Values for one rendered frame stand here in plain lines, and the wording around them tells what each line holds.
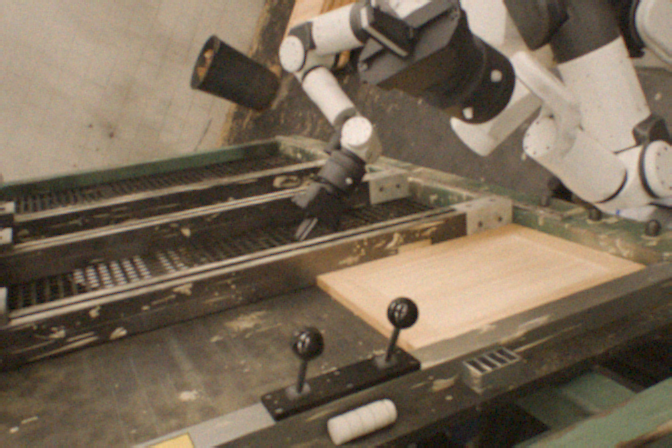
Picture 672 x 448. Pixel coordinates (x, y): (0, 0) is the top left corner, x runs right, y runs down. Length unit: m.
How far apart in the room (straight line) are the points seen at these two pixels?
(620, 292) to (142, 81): 5.69
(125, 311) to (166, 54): 5.47
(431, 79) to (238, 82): 4.82
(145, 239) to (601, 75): 1.03
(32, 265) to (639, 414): 1.21
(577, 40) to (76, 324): 0.86
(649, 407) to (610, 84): 0.43
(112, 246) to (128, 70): 4.92
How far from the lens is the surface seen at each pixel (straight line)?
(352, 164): 1.31
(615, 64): 0.92
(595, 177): 0.86
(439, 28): 0.62
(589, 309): 0.97
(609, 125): 0.93
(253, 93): 5.50
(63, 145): 6.16
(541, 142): 0.82
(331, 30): 1.36
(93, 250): 1.48
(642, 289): 1.05
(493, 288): 1.07
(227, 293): 1.10
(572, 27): 0.91
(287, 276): 1.13
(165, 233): 1.49
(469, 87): 0.66
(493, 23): 1.00
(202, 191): 1.80
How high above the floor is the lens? 1.88
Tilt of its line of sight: 31 degrees down
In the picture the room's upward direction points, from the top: 69 degrees counter-clockwise
